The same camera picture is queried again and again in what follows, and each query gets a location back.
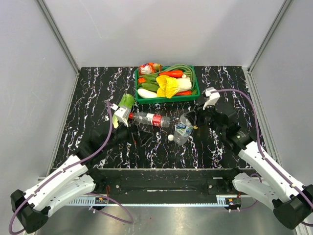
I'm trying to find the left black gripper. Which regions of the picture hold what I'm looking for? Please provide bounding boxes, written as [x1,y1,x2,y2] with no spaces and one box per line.
[103,117,154,152]

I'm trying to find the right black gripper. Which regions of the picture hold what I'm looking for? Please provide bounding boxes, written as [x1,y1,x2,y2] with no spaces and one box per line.
[185,100,225,135]

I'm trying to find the clear water bottle white cap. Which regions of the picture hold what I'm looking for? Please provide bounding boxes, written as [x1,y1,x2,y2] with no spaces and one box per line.
[173,114,194,146]

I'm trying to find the clear cola bottle red label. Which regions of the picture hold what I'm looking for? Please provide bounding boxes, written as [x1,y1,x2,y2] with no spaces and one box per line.
[129,112,171,127]

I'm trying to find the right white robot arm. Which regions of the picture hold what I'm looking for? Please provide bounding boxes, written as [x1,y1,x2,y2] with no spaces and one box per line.
[184,103,313,230]

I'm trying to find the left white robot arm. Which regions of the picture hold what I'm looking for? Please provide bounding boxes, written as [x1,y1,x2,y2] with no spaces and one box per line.
[10,125,138,234]

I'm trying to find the red toy pepper bottom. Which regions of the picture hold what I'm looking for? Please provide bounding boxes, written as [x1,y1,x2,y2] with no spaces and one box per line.
[176,91,192,96]

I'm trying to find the toy napa cabbage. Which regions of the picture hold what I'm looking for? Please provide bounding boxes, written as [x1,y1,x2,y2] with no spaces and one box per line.
[112,93,135,128]

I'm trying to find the yellow white toy cabbage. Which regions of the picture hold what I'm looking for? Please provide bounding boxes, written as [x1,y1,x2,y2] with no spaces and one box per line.
[156,75,192,98]

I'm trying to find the green plastic basket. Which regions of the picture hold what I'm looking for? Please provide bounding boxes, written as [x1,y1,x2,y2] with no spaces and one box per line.
[135,69,201,104]

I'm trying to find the green toy long beans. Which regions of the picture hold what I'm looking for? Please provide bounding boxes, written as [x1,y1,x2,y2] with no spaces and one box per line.
[153,64,196,89]

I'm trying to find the red toy chili pepper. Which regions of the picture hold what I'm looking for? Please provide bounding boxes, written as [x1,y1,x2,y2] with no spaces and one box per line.
[159,70,183,78]

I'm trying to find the white toy radish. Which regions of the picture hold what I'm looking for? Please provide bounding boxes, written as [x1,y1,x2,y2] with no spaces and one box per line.
[137,88,157,99]

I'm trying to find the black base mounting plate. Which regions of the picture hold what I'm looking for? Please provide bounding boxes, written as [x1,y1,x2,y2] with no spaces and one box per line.
[95,168,252,198]

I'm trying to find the green toy bok choy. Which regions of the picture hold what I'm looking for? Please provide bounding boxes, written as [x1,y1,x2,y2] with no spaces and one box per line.
[137,74,159,92]

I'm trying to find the small orange toy carrot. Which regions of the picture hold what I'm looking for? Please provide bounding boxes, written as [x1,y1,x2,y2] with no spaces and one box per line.
[137,77,146,84]

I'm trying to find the orange white toy vegetable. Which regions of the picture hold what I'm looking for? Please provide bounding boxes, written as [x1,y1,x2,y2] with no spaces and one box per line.
[138,62,162,75]

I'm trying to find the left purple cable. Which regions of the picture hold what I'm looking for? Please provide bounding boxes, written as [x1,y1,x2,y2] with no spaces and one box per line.
[8,101,134,234]

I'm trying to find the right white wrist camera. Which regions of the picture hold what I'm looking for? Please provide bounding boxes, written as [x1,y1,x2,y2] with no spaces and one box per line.
[202,88,220,110]

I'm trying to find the aluminium slotted rail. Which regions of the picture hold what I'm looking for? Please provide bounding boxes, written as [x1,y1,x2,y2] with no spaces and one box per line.
[68,191,237,207]

